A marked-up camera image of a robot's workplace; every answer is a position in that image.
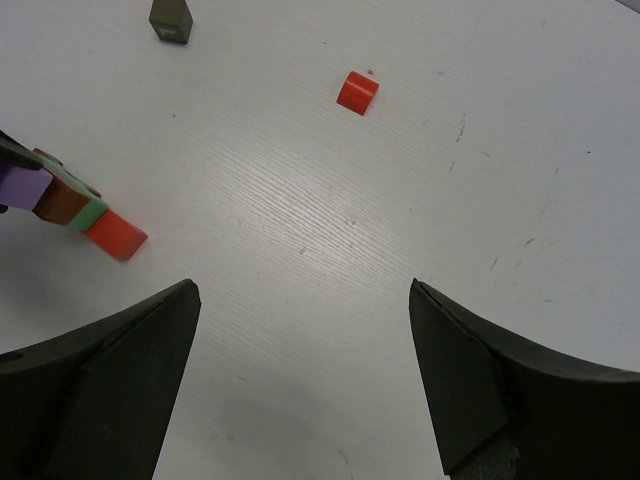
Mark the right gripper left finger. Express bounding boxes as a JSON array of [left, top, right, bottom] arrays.
[[1, 279, 201, 479]]

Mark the red half-round block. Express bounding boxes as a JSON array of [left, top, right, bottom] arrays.
[[336, 71, 379, 116]]

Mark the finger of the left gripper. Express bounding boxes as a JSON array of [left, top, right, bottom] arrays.
[[0, 131, 43, 170]]

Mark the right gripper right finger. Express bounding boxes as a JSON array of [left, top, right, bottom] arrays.
[[409, 281, 639, 479]]

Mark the brown rectangular block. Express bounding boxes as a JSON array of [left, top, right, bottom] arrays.
[[32, 177, 99, 228]]

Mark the green notched block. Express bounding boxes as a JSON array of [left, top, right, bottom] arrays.
[[42, 154, 109, 232]]

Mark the red rectangular block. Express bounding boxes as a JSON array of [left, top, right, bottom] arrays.
[[84, 209, 148, 261]]

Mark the purple cube block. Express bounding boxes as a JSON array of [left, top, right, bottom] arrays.
[[0, 166, 53, 211]]

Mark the olive green cube block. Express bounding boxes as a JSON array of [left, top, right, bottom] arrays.
[[149, 0, 193, 45]]

